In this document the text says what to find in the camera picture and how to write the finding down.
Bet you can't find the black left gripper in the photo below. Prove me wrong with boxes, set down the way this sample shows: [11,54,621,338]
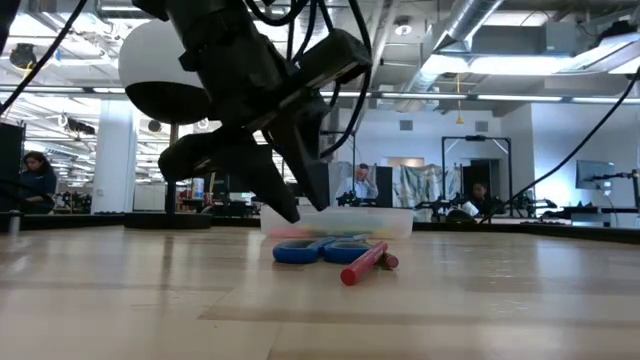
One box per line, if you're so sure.
[132,0,331,225]

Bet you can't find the blue handled scissors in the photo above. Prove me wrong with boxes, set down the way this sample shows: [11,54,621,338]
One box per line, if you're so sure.
[272,233,374,265]

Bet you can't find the clear pencil box orange lid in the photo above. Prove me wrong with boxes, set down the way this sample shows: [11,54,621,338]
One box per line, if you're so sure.
[259,205,416,240]

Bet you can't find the person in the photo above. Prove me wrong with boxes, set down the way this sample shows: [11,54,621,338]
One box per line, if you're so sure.
[462,182,496,217]
[335,163,380,201]
[19,151,59,215]

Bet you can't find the black upright panel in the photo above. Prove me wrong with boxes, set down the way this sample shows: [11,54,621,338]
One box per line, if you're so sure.
[374,165,394,209]

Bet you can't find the white globe lamp black base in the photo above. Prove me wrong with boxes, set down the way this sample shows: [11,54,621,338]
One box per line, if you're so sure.
[118,18,229,231]

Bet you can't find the grey patterned curtain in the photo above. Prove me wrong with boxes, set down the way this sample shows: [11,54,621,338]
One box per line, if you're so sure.
[392,163,462,210]

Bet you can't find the black cabinet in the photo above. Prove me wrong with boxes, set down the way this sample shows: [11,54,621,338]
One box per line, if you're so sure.
[0,122,26,214]

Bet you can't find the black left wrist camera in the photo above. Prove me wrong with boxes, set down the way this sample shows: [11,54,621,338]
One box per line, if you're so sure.
[282,28,374,117]

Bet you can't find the black aluminium table frame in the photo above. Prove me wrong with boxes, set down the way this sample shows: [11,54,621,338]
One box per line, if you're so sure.
[0,212,640,242]

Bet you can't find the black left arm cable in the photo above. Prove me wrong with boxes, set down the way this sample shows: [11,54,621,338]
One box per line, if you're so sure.
[0,0,90,115]

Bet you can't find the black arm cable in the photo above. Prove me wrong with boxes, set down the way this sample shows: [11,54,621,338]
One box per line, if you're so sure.
[0,0,90,115]
[478,67,640,225]

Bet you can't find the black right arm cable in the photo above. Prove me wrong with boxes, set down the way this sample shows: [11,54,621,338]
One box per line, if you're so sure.
[478,67,640,225]

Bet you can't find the grey wall monitor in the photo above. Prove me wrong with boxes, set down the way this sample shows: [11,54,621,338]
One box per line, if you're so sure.
[575,159,617,191]

